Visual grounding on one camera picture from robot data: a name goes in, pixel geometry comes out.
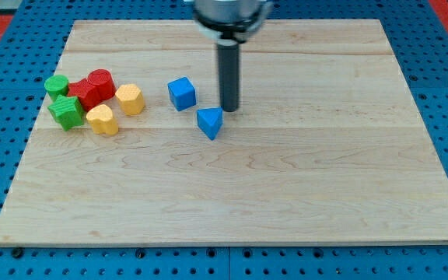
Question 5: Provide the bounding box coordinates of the blue triangle block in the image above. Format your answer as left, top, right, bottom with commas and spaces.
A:
197, 107, 223, 140

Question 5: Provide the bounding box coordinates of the yellow hexagon block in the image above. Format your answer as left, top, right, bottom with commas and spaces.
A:
115, 84, 145, 116

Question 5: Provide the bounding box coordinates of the blue cube block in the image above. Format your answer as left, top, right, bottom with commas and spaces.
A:
167, 77, 197, 111

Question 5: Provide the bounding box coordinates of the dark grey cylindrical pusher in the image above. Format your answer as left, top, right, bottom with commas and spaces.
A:
217, 44, 240, 112

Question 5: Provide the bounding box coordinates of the light wooden board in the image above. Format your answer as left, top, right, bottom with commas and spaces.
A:
0, 19, 448, 248

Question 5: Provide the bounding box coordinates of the yellow heart block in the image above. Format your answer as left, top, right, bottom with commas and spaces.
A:
86, 104, 119, 135

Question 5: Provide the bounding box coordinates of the red cylinder block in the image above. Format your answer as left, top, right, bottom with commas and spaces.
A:
86, 68, 116, 100

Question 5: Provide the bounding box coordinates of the red star block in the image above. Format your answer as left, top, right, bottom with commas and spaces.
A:
67, 78, 102, 111

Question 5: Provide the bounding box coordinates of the green star block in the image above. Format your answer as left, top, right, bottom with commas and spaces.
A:
47, 95, 84, 131

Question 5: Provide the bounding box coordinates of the green cylinder block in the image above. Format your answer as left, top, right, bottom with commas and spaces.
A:
44, 75, 69, 101

